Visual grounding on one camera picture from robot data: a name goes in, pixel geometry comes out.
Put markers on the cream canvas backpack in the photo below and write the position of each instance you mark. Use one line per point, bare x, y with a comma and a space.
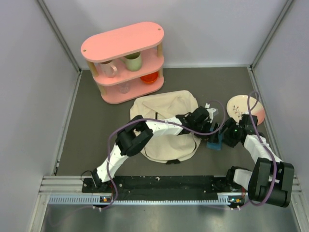
167, 149

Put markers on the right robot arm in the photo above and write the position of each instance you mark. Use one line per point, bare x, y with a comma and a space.
271, 180

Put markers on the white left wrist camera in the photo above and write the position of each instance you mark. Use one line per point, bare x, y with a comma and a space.
212, 111

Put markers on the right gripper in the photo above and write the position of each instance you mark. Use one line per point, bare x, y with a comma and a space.
230, 123

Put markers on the pink mug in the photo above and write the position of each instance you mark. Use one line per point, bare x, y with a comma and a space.
109, 68

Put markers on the clear glass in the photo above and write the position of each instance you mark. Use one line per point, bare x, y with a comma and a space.
124, 87

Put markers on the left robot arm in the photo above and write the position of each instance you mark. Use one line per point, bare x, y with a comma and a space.
131, 138

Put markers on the grey cable duct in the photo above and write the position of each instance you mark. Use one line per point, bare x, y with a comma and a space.
103, 200

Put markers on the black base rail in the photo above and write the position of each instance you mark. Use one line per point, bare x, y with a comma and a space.
172, 188

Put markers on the orange bowl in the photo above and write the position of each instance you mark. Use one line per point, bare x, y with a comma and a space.
150, 78

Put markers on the pink three-tier shelf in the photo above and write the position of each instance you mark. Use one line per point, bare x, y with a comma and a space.
144, 37

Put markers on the green mug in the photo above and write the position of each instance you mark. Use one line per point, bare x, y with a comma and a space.
133, 62

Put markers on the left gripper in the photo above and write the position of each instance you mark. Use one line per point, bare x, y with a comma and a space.
212, 137

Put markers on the cream and pink plate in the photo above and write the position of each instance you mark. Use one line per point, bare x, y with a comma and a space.
237, 106

